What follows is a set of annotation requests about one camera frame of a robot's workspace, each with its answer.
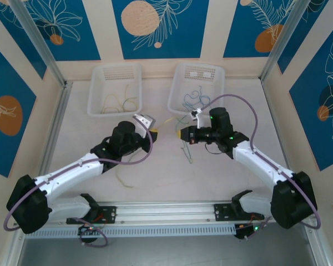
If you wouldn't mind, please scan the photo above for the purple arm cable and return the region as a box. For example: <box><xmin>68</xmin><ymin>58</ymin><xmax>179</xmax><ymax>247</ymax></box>
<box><xmin>201</xmin><ymin>94</ymin><xmax>322</xmax><ymax>241</ymax></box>
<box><xmin>3</xmin><ymin>115</ymin><xmax>155</xmax><ymax>248</ymax></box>

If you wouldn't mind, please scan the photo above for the aluminium frame post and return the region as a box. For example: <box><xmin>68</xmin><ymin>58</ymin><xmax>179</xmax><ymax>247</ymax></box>
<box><xmin>8</xmin><ymin>0</ymin><xmax>67</xmax><ymax>87</ymax></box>
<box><xmin>260</xmin><ymin>0</ymin><xmax>306</xmax><ymax>81</ymax></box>

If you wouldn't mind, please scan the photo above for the thin yellow green cable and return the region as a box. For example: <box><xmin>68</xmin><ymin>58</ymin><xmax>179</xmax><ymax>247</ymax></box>
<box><xmin>175</xmin><ymin>115</ymin><xmax>195</xmax><ymax>165</ymax></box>
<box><xmin>102</xmin><ymin>84</ymin><xmax>138</xmax><ymax>114</ymax></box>
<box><xmin>115</xmin><ymin>116</ymin><xmax>180</xmax><ymax>190</ymax></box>

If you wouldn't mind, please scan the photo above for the thin blue cable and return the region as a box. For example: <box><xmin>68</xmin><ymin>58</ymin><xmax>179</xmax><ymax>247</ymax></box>
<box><xmin>181</xmin><ymin>85</ymin><xmax>211</xmax><ymax>111</ymax></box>

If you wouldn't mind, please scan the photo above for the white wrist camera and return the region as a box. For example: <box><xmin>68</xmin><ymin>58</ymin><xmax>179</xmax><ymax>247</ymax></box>
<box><xmin>189</xmin><ymin>108</ymin><xmax>205</xmax><ymax>129</ymax></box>
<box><xmin>132</xmin><ymin>113</ymin><xmax>157</xmax><ymax>130</ymax></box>

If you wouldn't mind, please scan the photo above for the aluminium side rail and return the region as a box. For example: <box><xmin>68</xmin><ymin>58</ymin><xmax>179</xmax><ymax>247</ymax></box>
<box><xmin>43</xmin><ymin>80</ymin><xmax>74</xmax><ymax>178</ymax></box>
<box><xmin>260</xmin><ymin>79</ymin><xmax>291</xmax><ymax>170</ymax></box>

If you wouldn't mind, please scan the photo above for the thin black gripper wire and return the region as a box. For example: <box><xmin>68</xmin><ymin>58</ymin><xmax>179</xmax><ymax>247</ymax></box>
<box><xmin>204</xmin><ymin>143</ymin><xmax>223</xmax><ymax>155</ymax></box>

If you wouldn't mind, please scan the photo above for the black controller board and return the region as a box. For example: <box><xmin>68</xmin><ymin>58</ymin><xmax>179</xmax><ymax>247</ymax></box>
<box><xmin>234</xmin><ymin>223</ymin><xmax>263</xmax><ymax>241</ymax></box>
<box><xmin>77</xmin><ymin>224</ymin><xmax>102</xmax><ymax>238</ymax></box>

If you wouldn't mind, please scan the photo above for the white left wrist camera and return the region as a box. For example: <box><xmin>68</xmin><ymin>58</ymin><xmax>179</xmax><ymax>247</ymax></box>
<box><xmin>132</xmin><ymin>113</ymin><xmax>157</xmax><ymax>130</ymax></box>

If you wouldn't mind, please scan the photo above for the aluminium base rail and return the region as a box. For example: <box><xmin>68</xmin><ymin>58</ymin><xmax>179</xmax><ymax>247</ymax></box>
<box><xmin>44</xmin><ymin>198</ymin><xmax>320</xmax><ymax>229</ymax></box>

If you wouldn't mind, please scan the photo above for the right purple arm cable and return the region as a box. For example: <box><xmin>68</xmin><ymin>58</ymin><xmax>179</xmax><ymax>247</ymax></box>
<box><xmin>201</xmin><ymin>94</ymin><xmax>322</xmax><ymax>241</ymax></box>

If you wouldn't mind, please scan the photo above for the white plastic basket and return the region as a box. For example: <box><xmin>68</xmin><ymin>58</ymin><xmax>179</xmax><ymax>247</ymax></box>
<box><xmin>166</xmin><ymin>62</ymin><xmax>226</xmax><ymax>119</ymax></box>
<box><xmin>87</xmin><ymin>62</ymin><xmax>144</xmax><ymax>117</ymax></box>

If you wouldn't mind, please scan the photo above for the grey metal sheet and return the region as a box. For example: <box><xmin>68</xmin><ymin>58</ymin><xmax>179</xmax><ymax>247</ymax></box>
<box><xmin>16</xmin><ymin>237</ymin><xmax>319</xmax><ymax>266</ymax></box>

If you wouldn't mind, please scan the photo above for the aluminium frame bar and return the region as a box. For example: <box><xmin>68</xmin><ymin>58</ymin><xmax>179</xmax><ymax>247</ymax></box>
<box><xmin>0</xmin><ymin>232</ymin><xmax>27</xmax><ymax>266</ymax></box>
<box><xmin>305</xmin><ymin>226</ymin><xmax>332</xmax><ymax>266</ymax></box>

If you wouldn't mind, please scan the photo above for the white slotted cable duct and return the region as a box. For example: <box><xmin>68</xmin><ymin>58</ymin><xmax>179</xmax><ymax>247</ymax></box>
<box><xmin>26</xmin><ymin>224</ymin><xmax>237</xmax><ymax>239</ymax></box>

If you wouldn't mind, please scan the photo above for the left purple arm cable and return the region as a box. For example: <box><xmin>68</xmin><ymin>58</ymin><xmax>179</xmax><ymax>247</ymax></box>
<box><xmin>3</xmin><ymin>115</ymin><xmax>155</xmax><ymax>248</ymax></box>

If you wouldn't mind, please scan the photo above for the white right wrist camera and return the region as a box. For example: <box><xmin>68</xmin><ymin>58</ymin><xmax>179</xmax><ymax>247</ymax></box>
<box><xmin>189</xmin><ymin>108</ymin><xmax>205</xmax><ymax>129</ymax></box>

